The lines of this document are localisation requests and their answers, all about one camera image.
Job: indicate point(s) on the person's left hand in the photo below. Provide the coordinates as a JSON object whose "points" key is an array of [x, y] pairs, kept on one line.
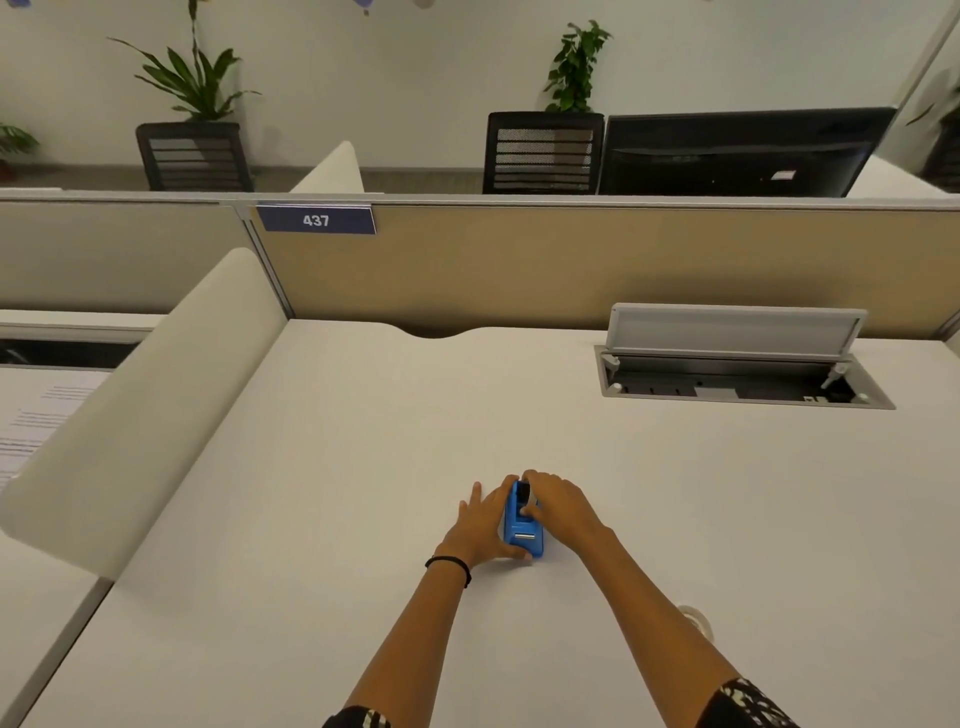
{"points": [[469, 534]]}

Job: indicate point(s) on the person's right hand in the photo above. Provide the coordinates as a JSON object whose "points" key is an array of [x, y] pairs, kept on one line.
{"points": [[568, 517]]}

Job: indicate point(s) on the person's right thumb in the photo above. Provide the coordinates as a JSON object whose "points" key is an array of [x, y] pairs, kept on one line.
{"points": [[531, 511]]}

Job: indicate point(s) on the person's left thumb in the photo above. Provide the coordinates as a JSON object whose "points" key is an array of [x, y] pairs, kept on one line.
{"points": [[514, 553]]}

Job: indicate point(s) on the blue tape dispenser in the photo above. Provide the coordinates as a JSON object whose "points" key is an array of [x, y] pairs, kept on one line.
{"points": [[521, 534]]}

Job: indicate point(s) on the person's left forearm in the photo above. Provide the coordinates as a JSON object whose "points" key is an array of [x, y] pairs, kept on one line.
{"points": [[416, 637]]}

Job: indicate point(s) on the person's right forearm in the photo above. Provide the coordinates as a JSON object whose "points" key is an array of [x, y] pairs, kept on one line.
{"points": [[652, 622]]}

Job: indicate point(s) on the black wristband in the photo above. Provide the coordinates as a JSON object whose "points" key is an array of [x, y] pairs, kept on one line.
{"points": [[450, 562]]}

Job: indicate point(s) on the white tape roll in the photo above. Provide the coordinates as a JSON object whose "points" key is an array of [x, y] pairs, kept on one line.
{"points": [[699, 619]]}

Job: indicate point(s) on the black white patterned sleeve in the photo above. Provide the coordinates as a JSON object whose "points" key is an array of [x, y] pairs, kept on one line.
{"points": [[360, 718], [746, 706]]}

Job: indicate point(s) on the beige partition panel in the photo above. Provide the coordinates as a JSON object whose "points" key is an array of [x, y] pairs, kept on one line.
{"points": [[600, 262]]}

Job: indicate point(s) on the black mesh office chair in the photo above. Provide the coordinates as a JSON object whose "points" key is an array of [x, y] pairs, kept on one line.
{"points": [[195, 157], [540, 154]]}

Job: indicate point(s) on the blue number sign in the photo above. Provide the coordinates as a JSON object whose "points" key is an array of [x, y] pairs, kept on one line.
{"points": [[315, 220]]}

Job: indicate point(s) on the white curved desk divider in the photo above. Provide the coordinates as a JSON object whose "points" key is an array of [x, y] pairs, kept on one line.
{"points": [[150, 420], [330, 172]]}

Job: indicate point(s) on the black computer monitor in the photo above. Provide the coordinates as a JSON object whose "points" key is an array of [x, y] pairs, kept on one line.
{"points": [[750, 154]]}

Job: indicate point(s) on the small-leaved potted plant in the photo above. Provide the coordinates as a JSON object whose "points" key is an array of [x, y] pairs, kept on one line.
{"points": [[576, 67]]}

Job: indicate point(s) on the printed paper sheet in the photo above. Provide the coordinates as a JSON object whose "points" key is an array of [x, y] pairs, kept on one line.
{"points": [[45, 420]]}

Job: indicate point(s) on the grey partition panel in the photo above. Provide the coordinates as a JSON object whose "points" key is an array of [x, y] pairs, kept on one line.
{"points": [[112, 255]]}

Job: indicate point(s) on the long-leaved potted plant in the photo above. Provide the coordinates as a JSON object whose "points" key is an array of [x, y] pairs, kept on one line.
{"points": [[191, 79]]}

